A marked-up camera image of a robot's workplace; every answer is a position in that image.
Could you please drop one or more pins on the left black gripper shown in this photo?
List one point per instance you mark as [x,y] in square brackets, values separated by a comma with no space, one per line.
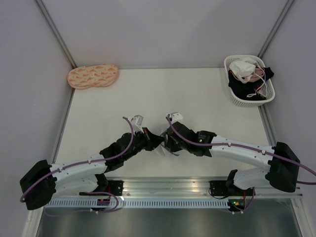
[152,140]

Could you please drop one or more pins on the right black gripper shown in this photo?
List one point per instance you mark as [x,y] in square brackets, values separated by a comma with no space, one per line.
[173,147]

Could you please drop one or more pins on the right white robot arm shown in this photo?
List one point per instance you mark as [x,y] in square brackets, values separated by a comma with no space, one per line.
[275,166]

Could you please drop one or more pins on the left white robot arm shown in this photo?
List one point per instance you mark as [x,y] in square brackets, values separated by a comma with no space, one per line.
[45,181]

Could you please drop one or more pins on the pink patterned bra case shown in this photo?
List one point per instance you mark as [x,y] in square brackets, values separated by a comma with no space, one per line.
[85,77]

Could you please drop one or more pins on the white bra in basket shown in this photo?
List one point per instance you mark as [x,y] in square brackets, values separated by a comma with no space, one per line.
[243,68]

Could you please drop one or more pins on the black garment in basket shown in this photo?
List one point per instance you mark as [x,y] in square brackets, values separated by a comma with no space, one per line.
[251,91]

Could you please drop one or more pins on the white plastic basket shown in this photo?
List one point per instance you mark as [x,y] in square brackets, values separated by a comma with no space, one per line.
[245,103]

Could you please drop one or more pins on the pink garment in basket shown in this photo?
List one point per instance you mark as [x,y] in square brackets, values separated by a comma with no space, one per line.
[258,74]

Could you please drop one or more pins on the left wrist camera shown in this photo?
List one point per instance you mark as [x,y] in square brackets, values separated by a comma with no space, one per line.
[136,122]

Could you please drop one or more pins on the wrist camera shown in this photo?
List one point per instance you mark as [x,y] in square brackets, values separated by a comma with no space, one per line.
[174,117]
[136,122]

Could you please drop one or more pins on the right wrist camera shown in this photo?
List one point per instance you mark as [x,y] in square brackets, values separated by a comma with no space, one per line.
[174,117]

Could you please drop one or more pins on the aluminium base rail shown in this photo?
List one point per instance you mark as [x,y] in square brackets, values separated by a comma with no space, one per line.
[170,187]

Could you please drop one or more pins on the white slotted cable duct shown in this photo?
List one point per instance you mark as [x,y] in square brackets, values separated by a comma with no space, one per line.
[140,203]

